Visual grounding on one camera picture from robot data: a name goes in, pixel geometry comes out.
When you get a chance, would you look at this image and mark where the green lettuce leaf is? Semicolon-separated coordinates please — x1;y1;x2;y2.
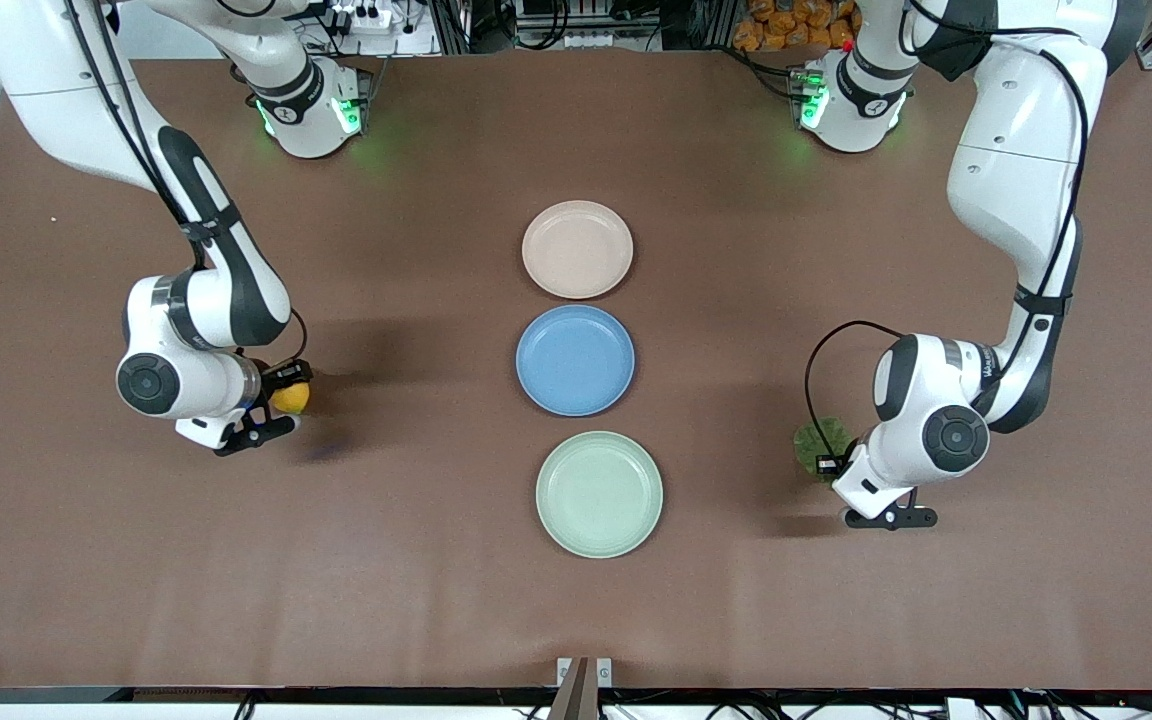
792;416;850;484

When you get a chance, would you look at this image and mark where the pale green round plate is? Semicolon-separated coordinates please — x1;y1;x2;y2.
535;430;665;559

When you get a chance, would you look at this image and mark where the brown table cover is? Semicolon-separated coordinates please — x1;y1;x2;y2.
0;48;1152;693

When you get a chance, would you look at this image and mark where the blue round plate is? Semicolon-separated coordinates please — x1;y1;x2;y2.
515;304;637;418

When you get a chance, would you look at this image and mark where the beige round plate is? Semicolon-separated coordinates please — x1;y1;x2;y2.
521;200;635;301

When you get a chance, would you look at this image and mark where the white power strip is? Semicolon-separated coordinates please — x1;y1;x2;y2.
329;3;394;33

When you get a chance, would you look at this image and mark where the orange snack bag pile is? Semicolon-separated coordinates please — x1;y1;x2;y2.
733;0;862;53

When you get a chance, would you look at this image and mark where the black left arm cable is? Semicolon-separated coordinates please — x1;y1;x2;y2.
803;0;1094;463

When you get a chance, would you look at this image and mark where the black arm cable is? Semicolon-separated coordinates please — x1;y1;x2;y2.
803;0;1094;463
60;0;310;370

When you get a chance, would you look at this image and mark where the white mounting bracket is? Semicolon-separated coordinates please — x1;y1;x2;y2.
556;657;615;690

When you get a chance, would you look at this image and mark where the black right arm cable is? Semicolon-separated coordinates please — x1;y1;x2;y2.
60;0;310;370

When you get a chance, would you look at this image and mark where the grey camera pole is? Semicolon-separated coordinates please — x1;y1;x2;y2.
547;657;593;720

